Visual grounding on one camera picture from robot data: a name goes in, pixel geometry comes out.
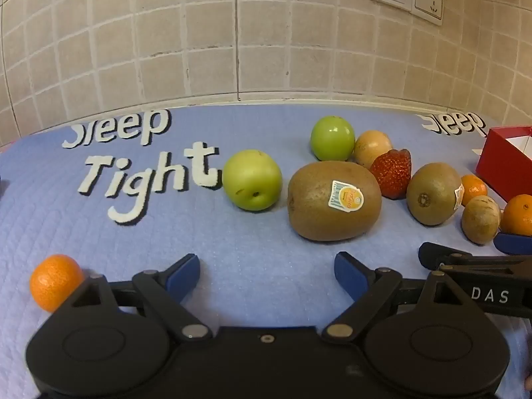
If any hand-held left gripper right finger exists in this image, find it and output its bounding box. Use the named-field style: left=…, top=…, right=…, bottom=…
left=322, top=251, right=483, bottom=343

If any red box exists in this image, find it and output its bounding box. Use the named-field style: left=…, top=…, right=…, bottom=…
left=475, top=126, right=532, bottom=204

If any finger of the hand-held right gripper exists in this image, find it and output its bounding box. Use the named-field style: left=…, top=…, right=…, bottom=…
left=418, top=242, right=532, bottom=273
left=494, top=233, right=532, bottom=255

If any mandarin orange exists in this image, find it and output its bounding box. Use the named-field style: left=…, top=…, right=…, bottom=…
left=29, top=254, right=85, bottom=313
left=461, top=174, right=488, bottom=207
left=499, top=194, right=532, bottom=237

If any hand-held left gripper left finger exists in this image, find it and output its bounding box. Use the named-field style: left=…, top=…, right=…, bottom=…
left=60, top=253, right=212, bottom=341

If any small kiwi with sticker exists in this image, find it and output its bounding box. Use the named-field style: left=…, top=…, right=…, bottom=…
left=406, top=162, right=465, bottom=226

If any small green apple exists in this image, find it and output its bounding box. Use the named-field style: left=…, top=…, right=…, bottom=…
left=310, top=116, right=356, bottom=161

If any small brown round fruit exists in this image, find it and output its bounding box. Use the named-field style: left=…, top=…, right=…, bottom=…
left=461, top=195, right=501, bottom=244

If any large kiwi with sticker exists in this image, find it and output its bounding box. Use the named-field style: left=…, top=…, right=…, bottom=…
left=288, top=160, right=382, bottom=242

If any red strawberry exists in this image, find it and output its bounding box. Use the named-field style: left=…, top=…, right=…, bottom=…
left=369, top=149, right=412, bottom=199

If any blue printed mat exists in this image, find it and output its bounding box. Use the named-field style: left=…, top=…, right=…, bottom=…
left=0, top=102, right=532, bottom=399

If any large green apple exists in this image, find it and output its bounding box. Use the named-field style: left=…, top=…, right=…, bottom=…
left=222, top=150, right=283, bottom=211

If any yellow round fruit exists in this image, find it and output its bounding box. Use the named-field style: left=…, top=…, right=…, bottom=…
left=353, top=130, right=393, bottom=169

